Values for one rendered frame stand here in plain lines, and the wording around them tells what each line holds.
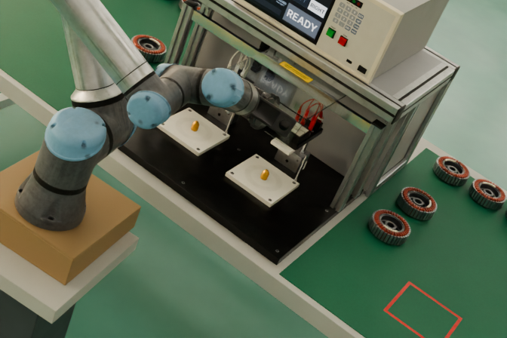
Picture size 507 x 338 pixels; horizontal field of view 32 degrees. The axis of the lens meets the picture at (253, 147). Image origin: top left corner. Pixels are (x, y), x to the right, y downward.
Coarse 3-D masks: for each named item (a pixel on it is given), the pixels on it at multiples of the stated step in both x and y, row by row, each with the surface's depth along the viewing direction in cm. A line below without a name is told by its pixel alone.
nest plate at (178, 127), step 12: (168, 120) 242; (180, 120) 244; (192, 120) 246; (204, 120) 248; (168, 132) 238; (180, 132) 240; (192, 132) 242; (204, 132) 244; (216, 132) 245; (192, 144) 237; (204, 144) 239; (216, 144) 242
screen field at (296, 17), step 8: (288, 8) 230; (296, 8) 228; (288, 16) 230; (296, 16) 229; (304, 16) 228; (296, 24) 230; (304, 24) 229; (312, 24) 227; (320, 24) 226; (304, 32) 230; (312, 32) 228
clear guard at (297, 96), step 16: (272, 48) 234; (240, 64) 221; (256, 64) 224; (272, 64) 227; (256, 80) 217; (272, 80) 220; (288, 80) 223; (320, 80) 229; (288, 96) 216; (304, 96) 219; (320, 96) 222; (336, 96) 225; (288, 112) 211; (304, 112) 212
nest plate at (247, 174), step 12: (252, 156) 242; (240, 168) 235; (252, 168) 237; (264, 168) 239; (276, 168) 241; (240, 180) 231; (252, 180) 233; (264, 180) 235; (276, 180) 237; (288, 180) 239; (252, 192) 230; (264, 192) 230; (276, 192) 232; (288, 192) 235
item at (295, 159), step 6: (300, 150) 244; (306, 150) 246; (276, 156) 246; (282, 156) 245; (288, 156) 244; (294, 156) 243; (300, 156) 242; (282, 162) 246; (288, 162) 245; (294, 162) 243; (300, 162) 243; (288, 168) 245; (294, 168) 244
